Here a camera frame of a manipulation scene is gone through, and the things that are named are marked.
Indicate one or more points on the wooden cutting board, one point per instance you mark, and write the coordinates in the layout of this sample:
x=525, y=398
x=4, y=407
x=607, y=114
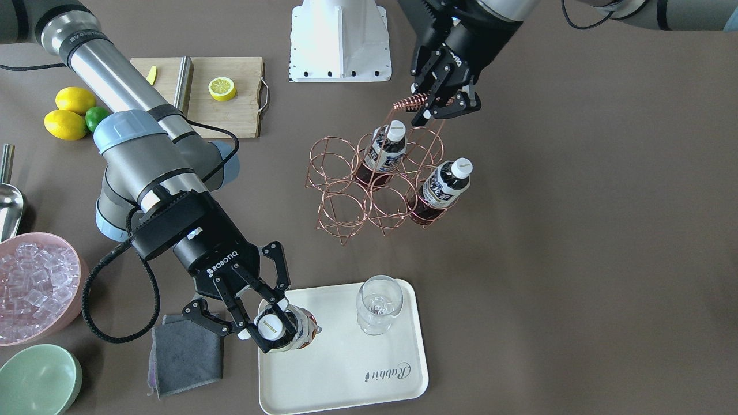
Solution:
x=238, y=115

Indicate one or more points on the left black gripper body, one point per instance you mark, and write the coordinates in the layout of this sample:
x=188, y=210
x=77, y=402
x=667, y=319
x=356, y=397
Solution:
x=470, y=41

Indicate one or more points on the green lime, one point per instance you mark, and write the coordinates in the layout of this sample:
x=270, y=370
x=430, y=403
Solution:
x=94, y=116

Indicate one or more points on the yellow plastic knife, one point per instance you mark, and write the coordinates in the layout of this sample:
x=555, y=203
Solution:
x=151, y=75

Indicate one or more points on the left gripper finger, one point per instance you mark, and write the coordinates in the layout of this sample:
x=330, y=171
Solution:
x=430, y=89
x=463, y=102

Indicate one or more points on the steel cylinder muddler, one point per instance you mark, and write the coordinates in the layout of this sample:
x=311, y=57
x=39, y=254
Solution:
x=182, y=86

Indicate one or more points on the lower whole lemon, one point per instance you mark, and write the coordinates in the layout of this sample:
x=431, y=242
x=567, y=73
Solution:
x=65, y=125

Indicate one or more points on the cream rabbit tray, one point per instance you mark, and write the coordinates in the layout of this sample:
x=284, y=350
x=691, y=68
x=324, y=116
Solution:
x=343, y=367

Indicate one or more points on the copper wire bottle basket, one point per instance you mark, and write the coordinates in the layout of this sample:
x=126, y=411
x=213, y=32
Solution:
x=348, y=204

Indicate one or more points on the grey folded cloth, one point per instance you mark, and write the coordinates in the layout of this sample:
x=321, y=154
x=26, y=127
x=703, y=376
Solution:
x=183, y=356

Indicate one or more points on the clear wine glass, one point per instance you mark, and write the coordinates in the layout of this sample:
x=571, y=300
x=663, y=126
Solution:
x=379, y=301

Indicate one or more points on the half lemon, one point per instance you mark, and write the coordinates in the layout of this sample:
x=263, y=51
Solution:
x=222, y=89

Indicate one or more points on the tea bottle rear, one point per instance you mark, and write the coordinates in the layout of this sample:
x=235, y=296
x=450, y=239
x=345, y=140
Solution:
x=383, y=155

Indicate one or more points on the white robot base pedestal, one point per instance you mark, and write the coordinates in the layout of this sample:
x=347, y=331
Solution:
x=339, y=41

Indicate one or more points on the pink bowl of ice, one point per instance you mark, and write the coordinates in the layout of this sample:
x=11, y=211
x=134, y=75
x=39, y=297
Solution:
x=42, y=277

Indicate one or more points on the whole lemon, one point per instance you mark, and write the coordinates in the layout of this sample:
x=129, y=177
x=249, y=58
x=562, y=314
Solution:
x=65, y=125
x=75, y=99

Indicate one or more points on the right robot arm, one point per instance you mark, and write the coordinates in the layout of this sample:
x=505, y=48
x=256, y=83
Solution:
x=157, y=186

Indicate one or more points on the green empty bowl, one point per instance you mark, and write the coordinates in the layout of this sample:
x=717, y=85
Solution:
x=41, y=379

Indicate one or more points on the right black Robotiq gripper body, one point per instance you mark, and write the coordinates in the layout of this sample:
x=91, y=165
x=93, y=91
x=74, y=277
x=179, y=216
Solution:
x=203, y=260

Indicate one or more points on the tea bottle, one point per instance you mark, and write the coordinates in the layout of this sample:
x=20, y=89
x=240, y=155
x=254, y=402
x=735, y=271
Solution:
x=282, y=337
x=383, y=155
x=441, y=190

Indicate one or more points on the steel ice scoop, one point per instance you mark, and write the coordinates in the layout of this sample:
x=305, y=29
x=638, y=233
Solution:
x=12, y=199

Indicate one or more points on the tea bottle front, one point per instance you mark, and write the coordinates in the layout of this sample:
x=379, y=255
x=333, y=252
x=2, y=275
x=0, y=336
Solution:
x=282, y=337
x=441, y=190

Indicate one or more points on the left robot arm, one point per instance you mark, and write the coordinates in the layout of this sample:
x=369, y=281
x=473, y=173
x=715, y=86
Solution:
x=656, y=15

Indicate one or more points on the upper whole lemon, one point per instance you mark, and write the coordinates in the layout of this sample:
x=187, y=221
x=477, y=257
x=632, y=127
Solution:
x=75, y=99

